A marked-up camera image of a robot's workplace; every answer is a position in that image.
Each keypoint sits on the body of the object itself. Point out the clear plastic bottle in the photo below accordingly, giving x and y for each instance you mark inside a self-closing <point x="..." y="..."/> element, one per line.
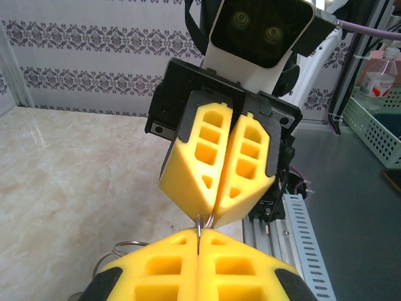
<point x="380" y="81"/>

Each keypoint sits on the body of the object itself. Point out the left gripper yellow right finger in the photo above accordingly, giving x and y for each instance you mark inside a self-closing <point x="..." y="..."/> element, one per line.
<point x="250" y="282"/>

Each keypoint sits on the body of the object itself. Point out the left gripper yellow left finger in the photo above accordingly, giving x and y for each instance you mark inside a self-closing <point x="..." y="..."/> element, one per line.
<point x="150" y="282"/>

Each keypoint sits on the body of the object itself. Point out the perforated plastic basket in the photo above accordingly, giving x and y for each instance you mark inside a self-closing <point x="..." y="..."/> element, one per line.
<point x="363" y="125"/>

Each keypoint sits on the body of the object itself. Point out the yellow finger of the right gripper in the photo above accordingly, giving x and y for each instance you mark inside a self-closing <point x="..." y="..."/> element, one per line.
<point x="181" y="178"/>
<point x="253" y="191"/>

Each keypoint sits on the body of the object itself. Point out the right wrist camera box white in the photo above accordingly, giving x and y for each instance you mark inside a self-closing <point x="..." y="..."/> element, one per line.
<point x="238" y="72"/>

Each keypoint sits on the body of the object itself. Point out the aluminium mounting rail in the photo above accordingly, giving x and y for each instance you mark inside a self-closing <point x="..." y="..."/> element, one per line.
<point x="275" y="238"/>

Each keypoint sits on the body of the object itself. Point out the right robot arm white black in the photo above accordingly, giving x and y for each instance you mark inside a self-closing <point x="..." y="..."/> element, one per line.
<point x="313" y="75"/>

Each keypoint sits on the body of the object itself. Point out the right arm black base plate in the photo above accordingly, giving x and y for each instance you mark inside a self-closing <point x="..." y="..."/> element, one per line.
<point x="275" y="210"/>

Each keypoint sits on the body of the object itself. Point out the dark brown object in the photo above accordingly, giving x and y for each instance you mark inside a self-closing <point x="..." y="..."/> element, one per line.
<point x="393" y="180"/>

